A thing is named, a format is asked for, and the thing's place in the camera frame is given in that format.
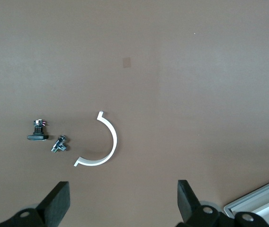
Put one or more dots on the small metal pipe fitting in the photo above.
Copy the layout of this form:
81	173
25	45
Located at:
60	143

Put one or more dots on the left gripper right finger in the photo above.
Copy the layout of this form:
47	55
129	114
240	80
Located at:
187	203

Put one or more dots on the black push button switch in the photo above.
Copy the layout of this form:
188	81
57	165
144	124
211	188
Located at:
38	136

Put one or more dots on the transparent tape patch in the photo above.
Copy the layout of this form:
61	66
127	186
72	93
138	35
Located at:
126	63

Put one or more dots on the white semicircular clamp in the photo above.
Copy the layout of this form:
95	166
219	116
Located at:
114	139

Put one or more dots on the white drawer cabinet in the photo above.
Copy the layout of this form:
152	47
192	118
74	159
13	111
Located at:
262	196

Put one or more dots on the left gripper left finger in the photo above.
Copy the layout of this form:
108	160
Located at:
54	205

